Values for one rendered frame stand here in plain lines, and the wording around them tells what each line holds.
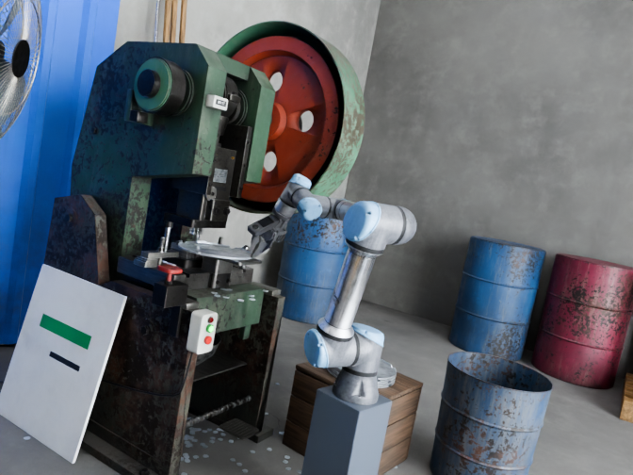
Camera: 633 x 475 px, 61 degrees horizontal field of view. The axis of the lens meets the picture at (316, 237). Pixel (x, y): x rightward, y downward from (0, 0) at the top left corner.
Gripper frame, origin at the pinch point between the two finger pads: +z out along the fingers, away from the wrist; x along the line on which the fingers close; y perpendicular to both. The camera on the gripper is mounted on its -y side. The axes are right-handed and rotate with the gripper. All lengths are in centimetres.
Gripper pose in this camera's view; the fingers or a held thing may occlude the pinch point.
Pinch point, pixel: (251, 254)
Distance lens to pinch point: 203.0
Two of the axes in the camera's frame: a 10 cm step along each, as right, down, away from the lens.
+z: -5.2, 8.0, 3.0
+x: -7.0, -6.0, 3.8
